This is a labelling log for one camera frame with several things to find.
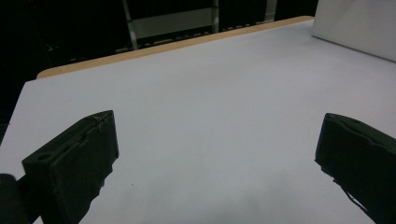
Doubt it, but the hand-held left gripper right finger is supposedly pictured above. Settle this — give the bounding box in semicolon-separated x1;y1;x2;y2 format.
314;112;396;224

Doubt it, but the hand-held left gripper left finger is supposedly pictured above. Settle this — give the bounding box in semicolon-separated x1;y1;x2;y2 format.
21;109;120;224

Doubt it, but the white plastic bin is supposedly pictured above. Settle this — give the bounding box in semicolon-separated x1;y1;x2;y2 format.
312;0;396;63

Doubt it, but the white table mat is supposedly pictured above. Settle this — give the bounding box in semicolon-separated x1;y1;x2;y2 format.
0;19;396;224

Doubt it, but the white metal stand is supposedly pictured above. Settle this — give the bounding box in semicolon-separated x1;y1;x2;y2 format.
120;0;278;50

